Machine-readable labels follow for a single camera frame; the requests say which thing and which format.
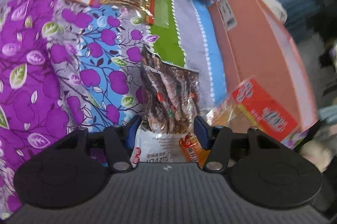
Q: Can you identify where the brown fish snack packet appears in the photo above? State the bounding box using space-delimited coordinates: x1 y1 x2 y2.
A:
130 44 211 169

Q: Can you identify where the pink cardboard box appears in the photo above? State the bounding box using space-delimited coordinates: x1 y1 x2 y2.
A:
208 0 318 146

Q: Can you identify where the red snack packet clear window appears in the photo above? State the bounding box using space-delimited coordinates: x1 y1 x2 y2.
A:
207 78 300 140

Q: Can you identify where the purple floral printed bedsheet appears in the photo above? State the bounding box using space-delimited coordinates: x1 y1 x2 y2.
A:
0 0 311 214

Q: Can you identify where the blue curtain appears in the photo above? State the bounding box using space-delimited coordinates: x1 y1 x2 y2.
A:
284 0 325 42

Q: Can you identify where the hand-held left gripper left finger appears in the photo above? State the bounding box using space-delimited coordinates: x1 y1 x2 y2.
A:
55 116 143 172

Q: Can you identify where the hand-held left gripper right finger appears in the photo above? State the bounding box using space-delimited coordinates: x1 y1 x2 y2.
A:
194 116 283 172

